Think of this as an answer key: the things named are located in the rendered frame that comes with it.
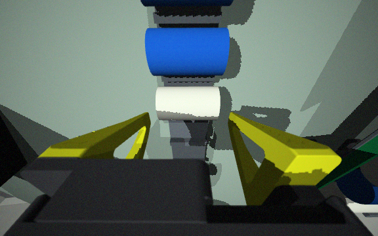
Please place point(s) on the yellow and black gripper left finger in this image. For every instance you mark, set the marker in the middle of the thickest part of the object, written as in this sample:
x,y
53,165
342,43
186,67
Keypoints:
x,y
101,144

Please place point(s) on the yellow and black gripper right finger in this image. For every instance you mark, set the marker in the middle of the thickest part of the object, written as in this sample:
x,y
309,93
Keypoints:
x,y
289,159

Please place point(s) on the blue cylinder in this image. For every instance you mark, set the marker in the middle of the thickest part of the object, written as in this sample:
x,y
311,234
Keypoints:
x,y
357,188
187,51
185,3

